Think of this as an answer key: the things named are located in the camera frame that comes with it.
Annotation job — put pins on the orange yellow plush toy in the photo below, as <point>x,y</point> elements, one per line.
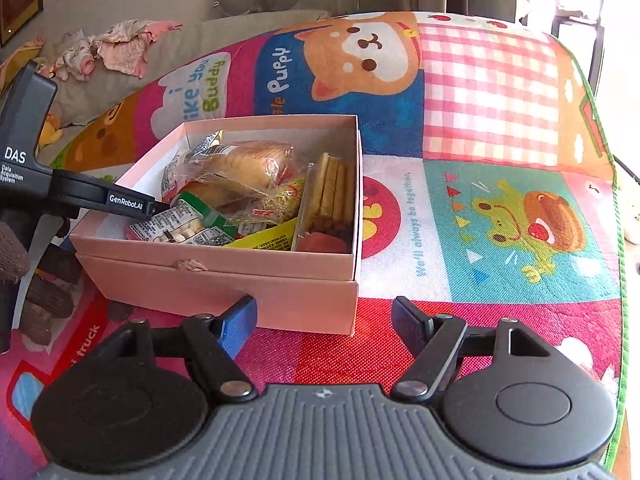
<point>51,131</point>

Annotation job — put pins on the round bun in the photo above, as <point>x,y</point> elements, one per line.
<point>213,195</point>

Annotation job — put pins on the cereal bar clear wrapper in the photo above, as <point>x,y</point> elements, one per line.
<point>280,206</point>

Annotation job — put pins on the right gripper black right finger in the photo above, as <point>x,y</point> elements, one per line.
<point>434,343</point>

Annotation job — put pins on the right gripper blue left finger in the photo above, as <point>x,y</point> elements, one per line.
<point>213,344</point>

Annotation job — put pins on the yellow cheese snack bar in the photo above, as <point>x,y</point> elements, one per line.
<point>279,237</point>

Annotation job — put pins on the colourful cartoon play mat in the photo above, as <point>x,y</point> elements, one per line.
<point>487,184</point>

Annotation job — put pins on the pink cardboard gift box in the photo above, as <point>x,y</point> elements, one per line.
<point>301,291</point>

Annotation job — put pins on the pink baby clothes pile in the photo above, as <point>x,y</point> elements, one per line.
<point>122,48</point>

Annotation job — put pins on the biscuit sticks pink pack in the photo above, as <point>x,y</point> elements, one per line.
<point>326,216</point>

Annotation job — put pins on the brown knit gloved left hand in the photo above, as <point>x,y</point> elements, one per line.
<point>44,301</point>

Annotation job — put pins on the white candy bag green top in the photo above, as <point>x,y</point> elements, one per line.
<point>189,221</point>

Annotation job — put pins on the oblong bread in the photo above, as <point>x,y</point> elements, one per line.
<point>246,167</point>

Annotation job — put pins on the grey bed pillow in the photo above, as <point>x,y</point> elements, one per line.
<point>79,102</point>

